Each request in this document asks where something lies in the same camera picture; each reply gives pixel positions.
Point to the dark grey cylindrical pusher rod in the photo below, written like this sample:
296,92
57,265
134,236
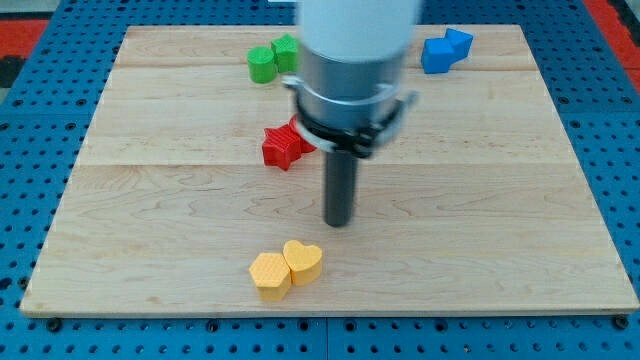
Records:
340,177

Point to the green star block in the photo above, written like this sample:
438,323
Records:
285,49

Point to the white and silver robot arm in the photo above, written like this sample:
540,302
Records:
347,85

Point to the red star block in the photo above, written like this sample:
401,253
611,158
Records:
281,147

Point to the blue cube block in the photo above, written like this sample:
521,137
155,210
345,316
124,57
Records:
437,56

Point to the yellow heart block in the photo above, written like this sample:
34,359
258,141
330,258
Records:
305,262

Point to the yellow hexagon block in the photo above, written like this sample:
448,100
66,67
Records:
271,276

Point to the green cylinder block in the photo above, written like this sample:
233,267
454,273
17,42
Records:
261,64

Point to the light wooden board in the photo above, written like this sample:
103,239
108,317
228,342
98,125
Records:
478,208

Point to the blue angular block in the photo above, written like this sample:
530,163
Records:
460,42

